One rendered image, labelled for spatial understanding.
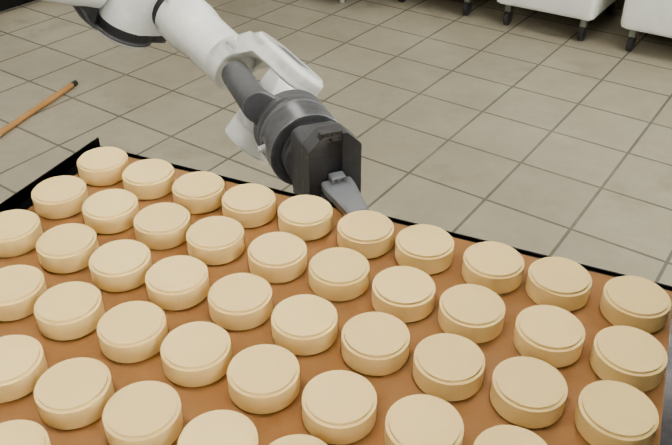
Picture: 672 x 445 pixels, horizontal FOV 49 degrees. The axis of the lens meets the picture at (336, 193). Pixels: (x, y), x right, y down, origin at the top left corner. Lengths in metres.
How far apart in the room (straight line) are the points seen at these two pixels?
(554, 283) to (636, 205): 2.09
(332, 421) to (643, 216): 2.22
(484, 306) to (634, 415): 0.13
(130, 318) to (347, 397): 0.18
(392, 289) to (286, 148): 0.26
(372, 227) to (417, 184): 1.98
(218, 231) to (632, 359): 0.34
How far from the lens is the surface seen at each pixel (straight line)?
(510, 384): 0.53
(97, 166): 0.77
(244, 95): 0.83
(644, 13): 3.83
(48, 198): 0.74
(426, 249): 0.63
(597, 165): 2.89
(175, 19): 0.98
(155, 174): 0.74
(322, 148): 0.71
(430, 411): 0.50
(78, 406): 0.53
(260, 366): 0.53
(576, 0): 3.91
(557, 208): 2.60
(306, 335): 0.55
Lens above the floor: 1.40
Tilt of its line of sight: 33 degrees down
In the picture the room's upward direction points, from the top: straight up
